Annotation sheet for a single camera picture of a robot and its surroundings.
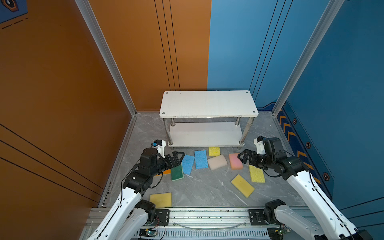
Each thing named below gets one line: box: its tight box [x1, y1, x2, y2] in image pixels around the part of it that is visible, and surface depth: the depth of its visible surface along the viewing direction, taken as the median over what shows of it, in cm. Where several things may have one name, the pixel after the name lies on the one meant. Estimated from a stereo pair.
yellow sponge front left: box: [149, 192, 172, 208], surface depth 79 cm
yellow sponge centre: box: [230, 174, 255, 198], surface depth 84 cm
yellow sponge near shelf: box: [208, 147, 221, 157], surface depth 98 cm
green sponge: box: [171, 163, 184, 182], surface depth 88 cm
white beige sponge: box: [207, 154, 228, 171], surface depth 94 cm
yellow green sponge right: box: [248, 164, 266, 183], surface depth 87 cm
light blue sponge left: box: [182, 154, 195, 175], surface depth 93 cm
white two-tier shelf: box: [159, 90, 259, 147], surface depth 83 cm
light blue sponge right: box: [194, 150, 209, 170], surface depth 93 cm
